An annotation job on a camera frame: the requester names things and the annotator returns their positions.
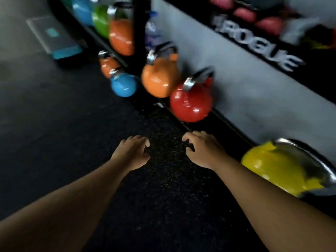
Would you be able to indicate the person's right hand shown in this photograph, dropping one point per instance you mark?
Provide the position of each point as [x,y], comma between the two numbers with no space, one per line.
[207,152]

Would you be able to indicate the red kettlebell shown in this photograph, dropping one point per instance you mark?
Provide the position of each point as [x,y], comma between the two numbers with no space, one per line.
[191,101]

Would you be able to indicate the yellow kettlebell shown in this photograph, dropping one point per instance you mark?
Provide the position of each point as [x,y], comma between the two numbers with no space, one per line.
[283,167]

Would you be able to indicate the grey and teal step platform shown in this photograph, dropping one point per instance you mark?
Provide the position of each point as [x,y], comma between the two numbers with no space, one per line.
[53,36]

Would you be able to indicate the person's left forearm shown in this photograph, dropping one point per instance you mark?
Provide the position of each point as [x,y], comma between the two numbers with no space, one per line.
[60,207]

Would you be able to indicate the black metal storage rack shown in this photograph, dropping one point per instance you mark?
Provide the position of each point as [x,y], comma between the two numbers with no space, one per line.
[139,36]

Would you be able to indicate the small orange kettlebell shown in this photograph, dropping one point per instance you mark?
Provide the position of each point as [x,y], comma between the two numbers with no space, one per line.
[108,65]

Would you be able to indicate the person's left thumb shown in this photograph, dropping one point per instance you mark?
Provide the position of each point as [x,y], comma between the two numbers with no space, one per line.
[146,157]

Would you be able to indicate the small blue kettlebell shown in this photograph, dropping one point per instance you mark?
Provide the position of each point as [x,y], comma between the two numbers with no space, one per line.
[122,83]

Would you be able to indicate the person's right fingers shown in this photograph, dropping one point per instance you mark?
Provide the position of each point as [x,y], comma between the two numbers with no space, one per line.
[191,140]

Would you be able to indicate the person's right forearm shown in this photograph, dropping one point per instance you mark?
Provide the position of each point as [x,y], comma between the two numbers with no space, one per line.
[278,212]

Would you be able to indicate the green kettlebell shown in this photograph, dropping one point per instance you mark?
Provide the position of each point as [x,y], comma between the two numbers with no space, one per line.
[100,19]

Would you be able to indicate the person's left hand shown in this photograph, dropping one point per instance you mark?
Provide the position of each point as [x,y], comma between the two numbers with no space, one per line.
[131,153]

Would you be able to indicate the large blue kettlebell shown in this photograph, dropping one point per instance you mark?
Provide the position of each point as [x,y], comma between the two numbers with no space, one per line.
[82,10]

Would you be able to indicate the large orange kettlebell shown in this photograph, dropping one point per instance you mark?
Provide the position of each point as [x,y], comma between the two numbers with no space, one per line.
[159,76]

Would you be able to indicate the clear plastic water bottle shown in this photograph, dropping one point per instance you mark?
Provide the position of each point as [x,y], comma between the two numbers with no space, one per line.
[152,31]

